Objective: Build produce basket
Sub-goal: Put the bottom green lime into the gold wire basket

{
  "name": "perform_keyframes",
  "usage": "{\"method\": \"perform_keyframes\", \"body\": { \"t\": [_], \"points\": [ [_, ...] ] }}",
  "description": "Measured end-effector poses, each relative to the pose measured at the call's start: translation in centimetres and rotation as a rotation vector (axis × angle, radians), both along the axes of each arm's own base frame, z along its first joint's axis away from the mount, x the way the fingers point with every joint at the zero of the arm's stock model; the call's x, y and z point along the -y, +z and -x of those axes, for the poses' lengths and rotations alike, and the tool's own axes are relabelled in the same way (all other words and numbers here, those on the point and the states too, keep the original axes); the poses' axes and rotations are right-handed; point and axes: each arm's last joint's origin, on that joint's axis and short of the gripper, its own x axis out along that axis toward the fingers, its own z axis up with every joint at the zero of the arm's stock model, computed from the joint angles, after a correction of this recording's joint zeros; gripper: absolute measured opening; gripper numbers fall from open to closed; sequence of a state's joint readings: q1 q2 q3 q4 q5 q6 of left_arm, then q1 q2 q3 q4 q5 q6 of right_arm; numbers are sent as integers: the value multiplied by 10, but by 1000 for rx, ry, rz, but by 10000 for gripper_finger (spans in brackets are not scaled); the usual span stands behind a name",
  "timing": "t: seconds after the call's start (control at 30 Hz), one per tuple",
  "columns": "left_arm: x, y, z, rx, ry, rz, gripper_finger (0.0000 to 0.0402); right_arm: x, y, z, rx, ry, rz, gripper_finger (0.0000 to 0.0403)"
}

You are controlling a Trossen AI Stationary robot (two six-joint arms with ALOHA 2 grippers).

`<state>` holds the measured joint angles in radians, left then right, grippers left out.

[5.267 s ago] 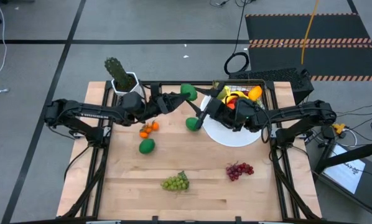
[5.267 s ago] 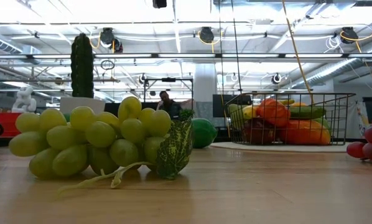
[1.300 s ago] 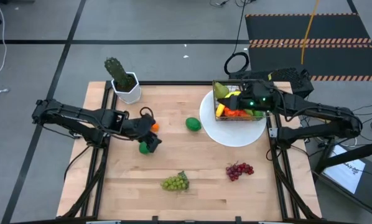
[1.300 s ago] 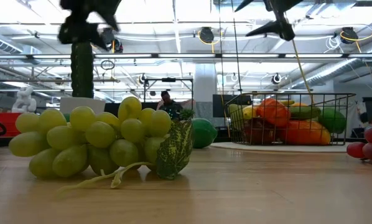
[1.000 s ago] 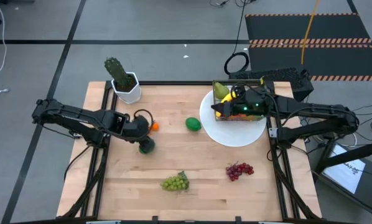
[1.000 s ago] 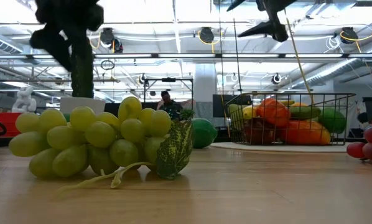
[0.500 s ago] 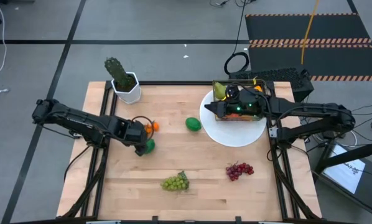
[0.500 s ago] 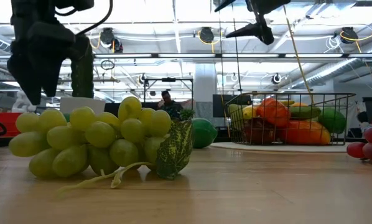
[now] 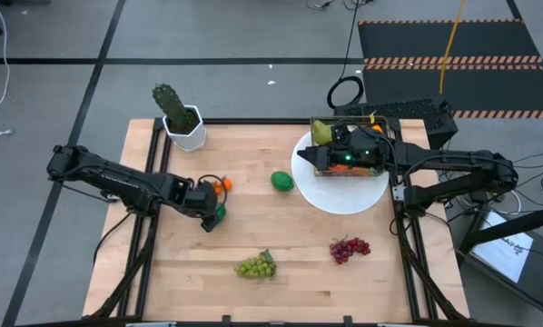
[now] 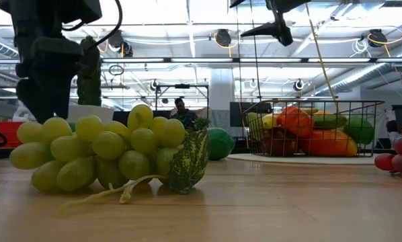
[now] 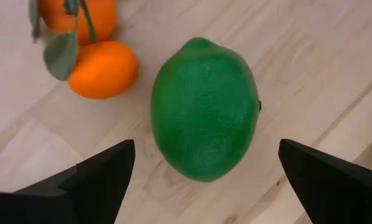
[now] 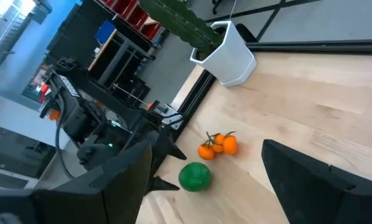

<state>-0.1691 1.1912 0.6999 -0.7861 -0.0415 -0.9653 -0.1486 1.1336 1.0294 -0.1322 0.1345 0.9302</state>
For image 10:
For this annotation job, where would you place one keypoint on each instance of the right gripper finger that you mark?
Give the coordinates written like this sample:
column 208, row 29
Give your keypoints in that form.
column 243, row 3
column 275, row 30

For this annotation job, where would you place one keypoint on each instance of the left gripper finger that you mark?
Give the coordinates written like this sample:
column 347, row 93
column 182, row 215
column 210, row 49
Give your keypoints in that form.
column 46, row 101

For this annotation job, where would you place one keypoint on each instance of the red bell pepper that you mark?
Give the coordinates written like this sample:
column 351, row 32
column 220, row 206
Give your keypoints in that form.
column 295, row 121

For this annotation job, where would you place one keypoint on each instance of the green pear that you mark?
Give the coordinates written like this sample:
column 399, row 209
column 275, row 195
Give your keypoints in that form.
column 254, row 122

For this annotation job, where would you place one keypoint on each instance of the yellow orange lemon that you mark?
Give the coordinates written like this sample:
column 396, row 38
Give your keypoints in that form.
column 325, row 113

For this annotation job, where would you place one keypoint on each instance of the green cucumber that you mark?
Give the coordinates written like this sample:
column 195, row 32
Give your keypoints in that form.
column 328, row 121

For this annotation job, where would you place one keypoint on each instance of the dark red pomegranate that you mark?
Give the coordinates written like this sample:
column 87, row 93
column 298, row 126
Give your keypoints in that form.
column 278, row 142

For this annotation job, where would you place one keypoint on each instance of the red orange mango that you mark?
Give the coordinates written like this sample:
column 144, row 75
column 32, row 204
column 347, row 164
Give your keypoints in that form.
column 328, row 144

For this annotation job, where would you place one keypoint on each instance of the large green lime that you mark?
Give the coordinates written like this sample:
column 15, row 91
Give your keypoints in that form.
column 221, row 144

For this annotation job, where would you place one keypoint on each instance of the small green lime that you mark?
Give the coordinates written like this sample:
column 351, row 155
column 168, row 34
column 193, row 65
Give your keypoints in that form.
column 359, row 131

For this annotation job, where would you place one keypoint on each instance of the green cactus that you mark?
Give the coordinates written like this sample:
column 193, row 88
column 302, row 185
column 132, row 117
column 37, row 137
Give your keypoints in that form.
column 91, row 87

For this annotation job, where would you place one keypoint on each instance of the red box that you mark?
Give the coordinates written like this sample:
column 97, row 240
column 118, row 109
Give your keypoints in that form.
column 9, row 134

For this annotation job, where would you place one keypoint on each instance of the green grape bunch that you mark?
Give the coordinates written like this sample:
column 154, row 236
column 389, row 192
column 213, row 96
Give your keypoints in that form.
column 107, row 144

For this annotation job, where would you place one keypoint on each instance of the black distant monitor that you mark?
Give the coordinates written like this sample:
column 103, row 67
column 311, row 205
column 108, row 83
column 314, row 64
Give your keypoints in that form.
column 241, row 116

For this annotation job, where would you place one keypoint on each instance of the person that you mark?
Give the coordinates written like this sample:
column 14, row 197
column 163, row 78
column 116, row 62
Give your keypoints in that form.
column 182, row 116

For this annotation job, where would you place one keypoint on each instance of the white plate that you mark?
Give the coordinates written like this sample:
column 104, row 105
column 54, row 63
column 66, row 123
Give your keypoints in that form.
column 305, row 159

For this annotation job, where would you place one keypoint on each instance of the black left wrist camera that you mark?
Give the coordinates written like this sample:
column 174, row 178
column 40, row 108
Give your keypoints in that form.
column 83, row 10

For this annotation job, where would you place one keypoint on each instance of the black distant rig frame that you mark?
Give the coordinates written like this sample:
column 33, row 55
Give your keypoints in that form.
column 182, row 86

